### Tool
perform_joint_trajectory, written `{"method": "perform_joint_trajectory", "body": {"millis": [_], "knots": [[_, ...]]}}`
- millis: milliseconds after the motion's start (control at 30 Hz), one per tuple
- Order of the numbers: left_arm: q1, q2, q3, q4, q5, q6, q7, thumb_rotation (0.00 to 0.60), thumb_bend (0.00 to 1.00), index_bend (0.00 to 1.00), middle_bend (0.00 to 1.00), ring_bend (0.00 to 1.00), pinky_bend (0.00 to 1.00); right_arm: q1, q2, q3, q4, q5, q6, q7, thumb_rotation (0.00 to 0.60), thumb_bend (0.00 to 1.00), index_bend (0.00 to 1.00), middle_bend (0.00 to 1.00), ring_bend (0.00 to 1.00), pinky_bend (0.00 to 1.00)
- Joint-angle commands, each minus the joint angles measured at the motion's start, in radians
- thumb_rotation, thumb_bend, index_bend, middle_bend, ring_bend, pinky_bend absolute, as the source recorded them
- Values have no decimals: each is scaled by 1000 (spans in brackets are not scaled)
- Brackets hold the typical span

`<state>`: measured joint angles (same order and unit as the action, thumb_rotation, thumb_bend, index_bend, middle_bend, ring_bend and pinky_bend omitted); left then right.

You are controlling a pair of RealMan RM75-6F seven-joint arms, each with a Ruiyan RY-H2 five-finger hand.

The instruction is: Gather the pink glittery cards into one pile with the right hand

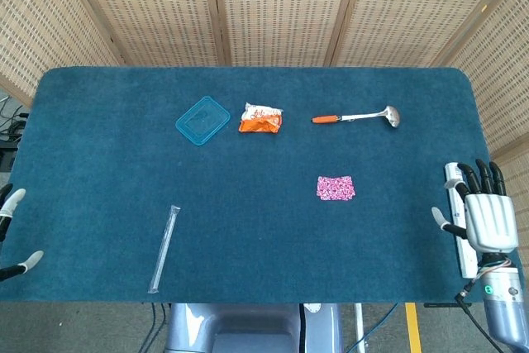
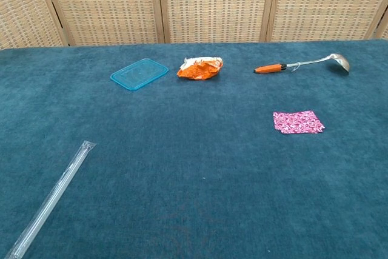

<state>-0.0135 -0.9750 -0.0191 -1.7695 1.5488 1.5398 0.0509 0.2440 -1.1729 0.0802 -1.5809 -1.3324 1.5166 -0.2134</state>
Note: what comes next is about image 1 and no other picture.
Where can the black device box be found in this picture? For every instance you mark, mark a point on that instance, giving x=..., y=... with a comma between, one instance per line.
x=6, y=158

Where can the white rectangular bar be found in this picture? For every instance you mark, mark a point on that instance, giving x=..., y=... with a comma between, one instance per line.
x=469, y=264

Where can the woven bamboo folding screen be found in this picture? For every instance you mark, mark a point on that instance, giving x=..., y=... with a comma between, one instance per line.
x=281, y=10

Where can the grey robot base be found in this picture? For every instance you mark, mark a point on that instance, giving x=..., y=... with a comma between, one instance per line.
x=248, y=328

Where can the clear wrapped drinking straw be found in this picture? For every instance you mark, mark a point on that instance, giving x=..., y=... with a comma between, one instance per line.
x=165, y=245

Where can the white card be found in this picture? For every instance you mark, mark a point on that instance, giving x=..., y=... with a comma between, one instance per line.
x=335, y=187

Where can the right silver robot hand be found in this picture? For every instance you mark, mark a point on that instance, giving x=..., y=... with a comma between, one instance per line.
x=492, y=220

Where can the blue carpet table cover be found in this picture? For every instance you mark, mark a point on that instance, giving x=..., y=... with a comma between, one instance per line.
x=124, y=183

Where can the white pole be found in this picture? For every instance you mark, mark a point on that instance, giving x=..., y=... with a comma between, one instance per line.
x=359, y=320

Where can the crumpled orange snack bag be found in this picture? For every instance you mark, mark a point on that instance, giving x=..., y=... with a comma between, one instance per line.
x=260, y=125

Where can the blue transparent plastic lid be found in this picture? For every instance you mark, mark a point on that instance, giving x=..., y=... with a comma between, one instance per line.
x=202, y=121

